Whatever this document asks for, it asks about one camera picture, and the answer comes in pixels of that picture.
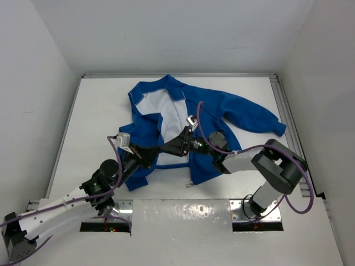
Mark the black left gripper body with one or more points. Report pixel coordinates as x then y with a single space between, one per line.
137 160

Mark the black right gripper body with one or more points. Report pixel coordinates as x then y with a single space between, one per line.
192 142

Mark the blue zip jacket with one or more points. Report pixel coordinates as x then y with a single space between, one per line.
159 109

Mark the silver zipper pull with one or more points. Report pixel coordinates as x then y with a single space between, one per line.
190 184

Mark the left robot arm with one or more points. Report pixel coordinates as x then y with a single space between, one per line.
23 234

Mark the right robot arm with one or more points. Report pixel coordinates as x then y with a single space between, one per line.
281 168

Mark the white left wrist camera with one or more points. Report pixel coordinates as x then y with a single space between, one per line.
122 141

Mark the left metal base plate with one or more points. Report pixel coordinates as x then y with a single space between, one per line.
122 209

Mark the metal base plate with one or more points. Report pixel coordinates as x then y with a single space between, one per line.
241 212
122 209

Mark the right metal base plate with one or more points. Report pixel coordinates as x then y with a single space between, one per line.
241 212

